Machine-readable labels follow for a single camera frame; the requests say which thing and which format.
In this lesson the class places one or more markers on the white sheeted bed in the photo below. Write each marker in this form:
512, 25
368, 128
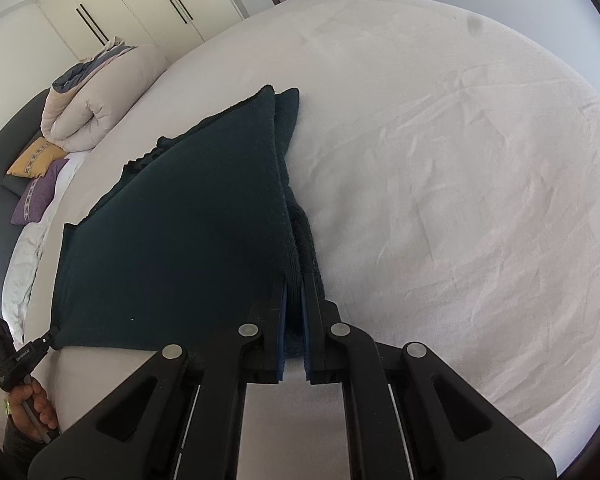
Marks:
430, 185

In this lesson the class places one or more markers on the person's left hand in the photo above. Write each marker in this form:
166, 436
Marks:
40, 402

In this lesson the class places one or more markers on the dark green sweater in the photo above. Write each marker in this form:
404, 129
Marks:
180, 240

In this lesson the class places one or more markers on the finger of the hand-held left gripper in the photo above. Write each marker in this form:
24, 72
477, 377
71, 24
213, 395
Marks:
47, 338

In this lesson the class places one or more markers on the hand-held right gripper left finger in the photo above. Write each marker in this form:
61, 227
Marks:
281, 330

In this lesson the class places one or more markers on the purple patterned pillow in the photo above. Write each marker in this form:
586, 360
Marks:
37, 195

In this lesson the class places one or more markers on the folded beige duvet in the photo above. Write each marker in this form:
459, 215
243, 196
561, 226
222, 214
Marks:
100, 100

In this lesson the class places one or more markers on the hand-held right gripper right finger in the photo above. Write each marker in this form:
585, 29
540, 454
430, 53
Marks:
306, 330

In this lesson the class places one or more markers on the yellow patterned pillow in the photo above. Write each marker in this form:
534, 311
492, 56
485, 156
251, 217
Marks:
35, 160

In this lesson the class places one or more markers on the grey padded headboard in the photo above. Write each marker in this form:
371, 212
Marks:
0, 200

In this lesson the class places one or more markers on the person's left forearm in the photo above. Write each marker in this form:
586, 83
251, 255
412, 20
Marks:
22, 450

